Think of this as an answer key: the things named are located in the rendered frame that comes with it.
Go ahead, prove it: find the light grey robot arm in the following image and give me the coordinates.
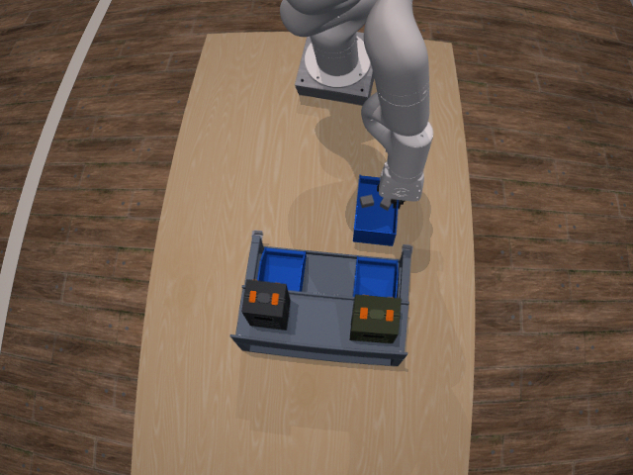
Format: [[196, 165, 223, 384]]
[[280, 0, 433, 184]]

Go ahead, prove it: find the grey shelf rack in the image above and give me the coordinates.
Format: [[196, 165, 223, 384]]
[[230, 230, 412, 366]]

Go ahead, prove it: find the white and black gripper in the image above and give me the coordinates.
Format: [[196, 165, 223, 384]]
[[377, 167, 424, 209]]

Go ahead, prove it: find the dark green tool case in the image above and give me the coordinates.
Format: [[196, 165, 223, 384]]
[[350, 295, 402, 343]]

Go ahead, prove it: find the black tool case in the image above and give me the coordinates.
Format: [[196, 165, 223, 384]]
[[242, 279, 291, 331]]

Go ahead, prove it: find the blue bin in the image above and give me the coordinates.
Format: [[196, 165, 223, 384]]
[[353, 175, 399, 246], [353, 257, 399, 298], [257, 248, 307, 292]]

